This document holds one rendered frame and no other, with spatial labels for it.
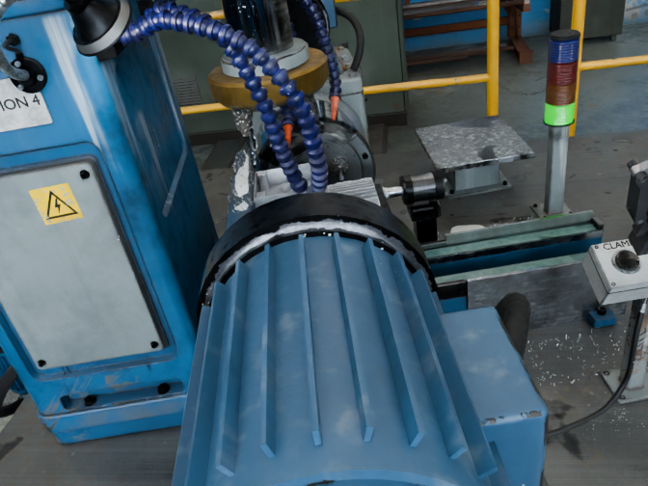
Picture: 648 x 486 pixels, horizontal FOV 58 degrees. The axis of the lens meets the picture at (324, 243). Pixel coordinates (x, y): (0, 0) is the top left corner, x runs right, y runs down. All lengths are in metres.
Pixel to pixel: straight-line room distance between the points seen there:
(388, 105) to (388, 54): 0.34
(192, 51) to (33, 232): 3.43
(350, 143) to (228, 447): 0.95
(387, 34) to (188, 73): 1.38
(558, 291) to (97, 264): 0.76
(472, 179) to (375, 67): 2.52
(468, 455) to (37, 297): 0.73
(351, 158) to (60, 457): 0.76
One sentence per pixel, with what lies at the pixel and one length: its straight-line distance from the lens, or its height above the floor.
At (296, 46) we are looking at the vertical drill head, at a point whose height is 1.36.
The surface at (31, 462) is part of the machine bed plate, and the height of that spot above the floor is 0.80.
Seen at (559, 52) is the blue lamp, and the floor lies 1.19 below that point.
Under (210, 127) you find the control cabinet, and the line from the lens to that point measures 4.37.
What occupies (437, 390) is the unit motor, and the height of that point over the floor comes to 1.34.
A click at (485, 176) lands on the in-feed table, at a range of 1.58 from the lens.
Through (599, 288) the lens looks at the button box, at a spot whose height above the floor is 1.03.
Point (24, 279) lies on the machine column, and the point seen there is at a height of 1.15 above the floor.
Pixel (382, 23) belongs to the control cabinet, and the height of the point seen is 0.71.
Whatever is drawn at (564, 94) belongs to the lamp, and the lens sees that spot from 1.34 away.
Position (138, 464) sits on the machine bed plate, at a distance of 1.06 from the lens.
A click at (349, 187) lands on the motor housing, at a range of 0.98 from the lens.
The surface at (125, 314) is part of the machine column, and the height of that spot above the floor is 1.06.
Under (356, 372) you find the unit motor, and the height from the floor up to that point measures 1.36.
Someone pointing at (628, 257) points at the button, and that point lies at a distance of 0.87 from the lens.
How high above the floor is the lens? 1.56
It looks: 32 degrees down
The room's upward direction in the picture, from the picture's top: 10 degrees counter-clockwise
